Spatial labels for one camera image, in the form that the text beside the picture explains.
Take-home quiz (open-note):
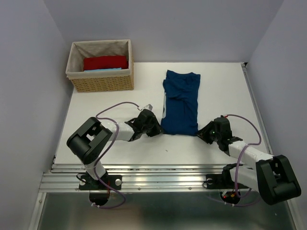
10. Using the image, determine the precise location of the dark blue t shirt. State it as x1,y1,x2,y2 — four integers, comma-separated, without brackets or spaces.
161,70,201,136

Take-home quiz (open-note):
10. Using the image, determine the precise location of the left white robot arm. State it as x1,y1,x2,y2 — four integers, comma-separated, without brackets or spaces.
66,109,164,189

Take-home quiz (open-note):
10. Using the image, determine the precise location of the aluminium rail frame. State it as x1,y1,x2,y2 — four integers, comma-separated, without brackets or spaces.
39,62,272,193

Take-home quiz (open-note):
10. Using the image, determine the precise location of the rolled red t shirt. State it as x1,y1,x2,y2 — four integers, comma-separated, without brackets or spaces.
83,56,129,70

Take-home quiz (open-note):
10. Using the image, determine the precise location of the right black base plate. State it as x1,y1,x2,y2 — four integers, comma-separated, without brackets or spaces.
202,172,235,190

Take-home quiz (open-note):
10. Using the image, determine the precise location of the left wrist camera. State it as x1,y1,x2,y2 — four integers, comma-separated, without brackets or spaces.
142,104,153,111

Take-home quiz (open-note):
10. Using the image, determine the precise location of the wicker basket with liner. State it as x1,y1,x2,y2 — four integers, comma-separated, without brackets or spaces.
66,39,134,92

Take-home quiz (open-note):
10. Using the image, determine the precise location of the rolled light blue t shirt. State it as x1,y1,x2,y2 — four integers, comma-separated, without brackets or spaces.
84,68,122,72

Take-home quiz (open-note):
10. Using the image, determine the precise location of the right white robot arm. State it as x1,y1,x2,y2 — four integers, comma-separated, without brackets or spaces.
197,115,302,206

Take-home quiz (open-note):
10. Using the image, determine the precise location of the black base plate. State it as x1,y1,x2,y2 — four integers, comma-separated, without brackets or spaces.
202,172,235,190
76,173,122,191

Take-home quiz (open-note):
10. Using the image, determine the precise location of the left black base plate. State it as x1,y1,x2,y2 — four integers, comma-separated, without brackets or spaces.
76,173,122,191

